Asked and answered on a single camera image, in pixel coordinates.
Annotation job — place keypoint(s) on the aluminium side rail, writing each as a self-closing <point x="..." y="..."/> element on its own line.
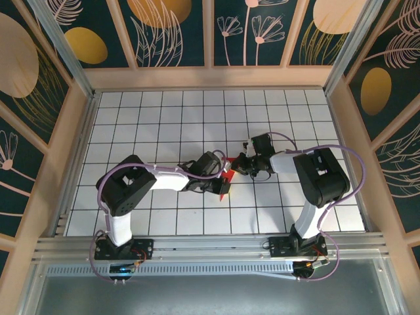
<point x="78" y="157"/>

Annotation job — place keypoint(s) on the left controller board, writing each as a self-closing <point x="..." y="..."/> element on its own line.
<point x="121" y="269"/>

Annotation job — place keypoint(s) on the aluminium frame post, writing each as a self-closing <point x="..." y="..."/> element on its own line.
<point x="351" y="49"/>
<point x="63" y="49"/>

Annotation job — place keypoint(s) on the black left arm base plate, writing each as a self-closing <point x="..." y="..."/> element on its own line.
<point x="144" y="247"/>

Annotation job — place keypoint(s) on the red paper sheet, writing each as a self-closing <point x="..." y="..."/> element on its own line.
<point x="231" y="177"/>

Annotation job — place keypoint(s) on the grey metal sheet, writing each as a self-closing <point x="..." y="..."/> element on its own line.
<point x="210" y="298"/>

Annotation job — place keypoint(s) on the controller board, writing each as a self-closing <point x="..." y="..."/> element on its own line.
<point x="303" y="267"/>
<point x="121" y="269"/>

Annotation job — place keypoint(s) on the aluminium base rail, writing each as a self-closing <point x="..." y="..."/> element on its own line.
<point x="210" y="247"/>

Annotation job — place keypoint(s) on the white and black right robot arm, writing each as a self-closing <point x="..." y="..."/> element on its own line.
<point x="308" y="220"/>

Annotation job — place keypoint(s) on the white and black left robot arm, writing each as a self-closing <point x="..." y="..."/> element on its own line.
<point x="119" y="226"/>

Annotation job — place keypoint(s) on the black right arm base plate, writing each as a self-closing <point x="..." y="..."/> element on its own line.
<point x="277" y="246"/>

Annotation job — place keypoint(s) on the right controller board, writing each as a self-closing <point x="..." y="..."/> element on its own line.
<point x="303" y="267"/>

